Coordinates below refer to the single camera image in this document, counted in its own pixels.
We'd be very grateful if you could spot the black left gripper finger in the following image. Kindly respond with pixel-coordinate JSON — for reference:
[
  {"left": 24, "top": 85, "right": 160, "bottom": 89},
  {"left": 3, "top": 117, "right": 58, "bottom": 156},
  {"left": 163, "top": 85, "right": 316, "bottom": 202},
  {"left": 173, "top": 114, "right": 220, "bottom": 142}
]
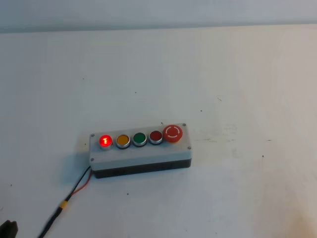
[{"left": 0, "top": 220, "right": 18, "bottom": 238}]

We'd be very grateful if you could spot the red lit push button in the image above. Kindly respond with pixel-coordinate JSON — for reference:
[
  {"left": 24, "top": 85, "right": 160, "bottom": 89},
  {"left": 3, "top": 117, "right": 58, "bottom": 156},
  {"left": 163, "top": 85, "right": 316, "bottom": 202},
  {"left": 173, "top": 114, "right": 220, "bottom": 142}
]
[{"left": 99, "top": 134, "right": 113, "bottom": 150}]

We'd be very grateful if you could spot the yellow push button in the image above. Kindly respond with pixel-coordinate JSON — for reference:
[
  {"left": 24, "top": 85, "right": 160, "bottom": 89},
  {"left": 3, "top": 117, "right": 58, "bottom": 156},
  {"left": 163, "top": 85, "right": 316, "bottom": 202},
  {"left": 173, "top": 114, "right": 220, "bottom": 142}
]
[{"left": 116, "top": 134, "right": 131, "bottom": 149}]

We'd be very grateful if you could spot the green push button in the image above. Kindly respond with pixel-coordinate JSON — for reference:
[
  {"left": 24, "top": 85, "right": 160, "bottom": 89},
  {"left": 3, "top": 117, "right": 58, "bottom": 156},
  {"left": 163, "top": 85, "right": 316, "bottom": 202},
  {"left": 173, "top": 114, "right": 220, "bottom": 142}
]
[{"left": 132, "top": 132, "right": 147, "bottom": 147}]

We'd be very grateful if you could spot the red flat push button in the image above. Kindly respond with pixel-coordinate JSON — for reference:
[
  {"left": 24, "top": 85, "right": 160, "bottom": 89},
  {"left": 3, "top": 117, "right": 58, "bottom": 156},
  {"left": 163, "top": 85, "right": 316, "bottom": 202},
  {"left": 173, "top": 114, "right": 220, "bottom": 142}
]
[{"left": 149, "top": 130, "right": 163, "bottom": 145}]

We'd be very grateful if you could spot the red emergency stop button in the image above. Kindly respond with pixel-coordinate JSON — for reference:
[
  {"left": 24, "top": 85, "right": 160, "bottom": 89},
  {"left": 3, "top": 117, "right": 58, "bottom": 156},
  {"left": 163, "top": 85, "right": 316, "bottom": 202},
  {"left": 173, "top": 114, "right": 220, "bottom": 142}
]
[{"left": 162, "top": 124, "right": 183, "bottom": 143}]

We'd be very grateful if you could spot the black red power cable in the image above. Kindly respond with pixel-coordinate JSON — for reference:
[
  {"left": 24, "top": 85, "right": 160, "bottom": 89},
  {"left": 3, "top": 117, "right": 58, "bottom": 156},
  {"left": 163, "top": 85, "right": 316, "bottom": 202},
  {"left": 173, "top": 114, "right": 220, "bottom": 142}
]
[{"left": 34, "top": 165, "right": 94, "bottom": 238}]

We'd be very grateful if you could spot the grey button switch box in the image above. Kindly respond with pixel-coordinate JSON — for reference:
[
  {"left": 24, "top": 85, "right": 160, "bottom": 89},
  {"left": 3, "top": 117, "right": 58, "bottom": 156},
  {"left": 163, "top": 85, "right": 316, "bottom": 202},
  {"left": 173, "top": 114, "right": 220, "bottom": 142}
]
[{"left": 89, "top": 123, "right": 192, "bottom": 179}]

